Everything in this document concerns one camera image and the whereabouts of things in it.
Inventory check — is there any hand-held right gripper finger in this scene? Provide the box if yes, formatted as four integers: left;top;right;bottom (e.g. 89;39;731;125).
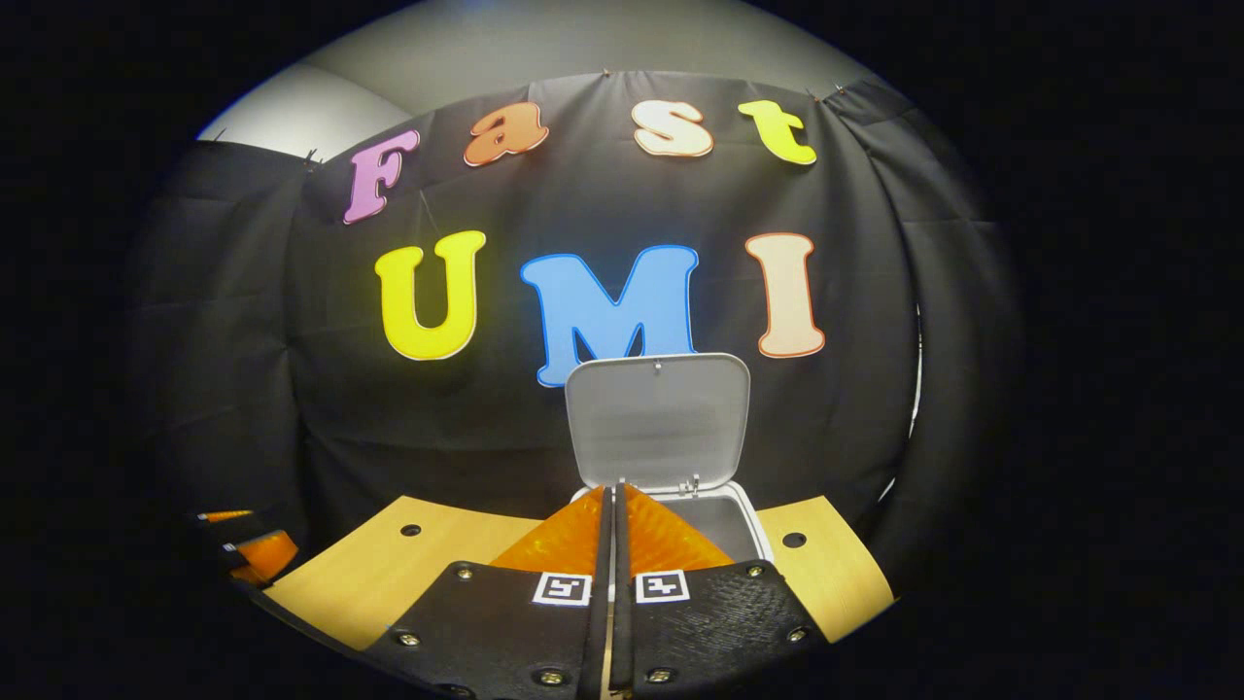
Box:
364;484;613;700
614;481;830;700

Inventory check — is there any white desktop garbage bin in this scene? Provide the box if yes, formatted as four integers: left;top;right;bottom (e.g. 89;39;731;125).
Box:
564;353;776;567

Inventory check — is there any wooden desktop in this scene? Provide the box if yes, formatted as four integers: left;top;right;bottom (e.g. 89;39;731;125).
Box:
262;494;895;700

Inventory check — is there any black backdrop cloth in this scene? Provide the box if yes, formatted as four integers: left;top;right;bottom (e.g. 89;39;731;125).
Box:
126;70;1021;594

